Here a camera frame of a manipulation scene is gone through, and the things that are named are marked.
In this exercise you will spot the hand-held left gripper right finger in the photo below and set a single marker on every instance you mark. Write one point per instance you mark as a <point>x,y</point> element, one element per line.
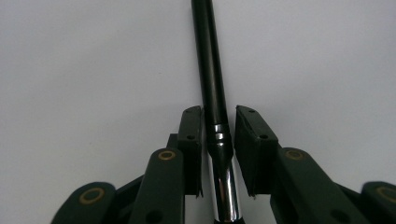
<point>299,186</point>

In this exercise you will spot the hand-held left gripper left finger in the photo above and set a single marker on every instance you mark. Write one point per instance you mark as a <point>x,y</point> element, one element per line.
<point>162,186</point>

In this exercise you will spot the black makeup brush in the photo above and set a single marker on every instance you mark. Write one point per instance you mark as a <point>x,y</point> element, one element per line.
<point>214,93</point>

